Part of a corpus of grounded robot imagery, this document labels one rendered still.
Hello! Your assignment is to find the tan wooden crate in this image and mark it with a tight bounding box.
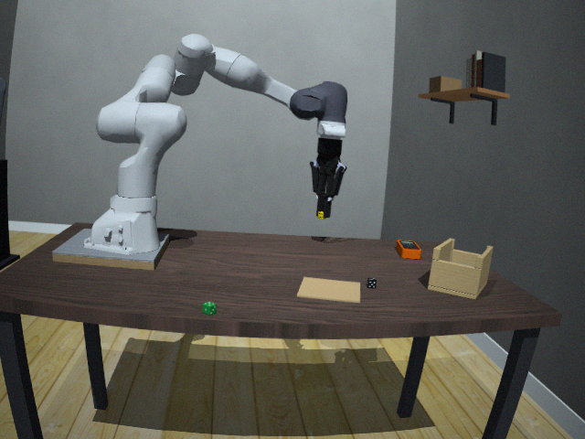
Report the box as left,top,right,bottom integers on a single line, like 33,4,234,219
428,239,493,300

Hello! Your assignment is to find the orange pocket multimeter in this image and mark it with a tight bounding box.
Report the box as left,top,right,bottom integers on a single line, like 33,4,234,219
396,241,421,260

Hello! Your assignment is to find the green die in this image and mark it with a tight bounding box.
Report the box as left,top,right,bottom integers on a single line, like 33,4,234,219
203,302,216,316

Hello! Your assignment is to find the tan flat mat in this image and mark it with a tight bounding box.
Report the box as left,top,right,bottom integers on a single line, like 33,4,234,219
297,277,360,303

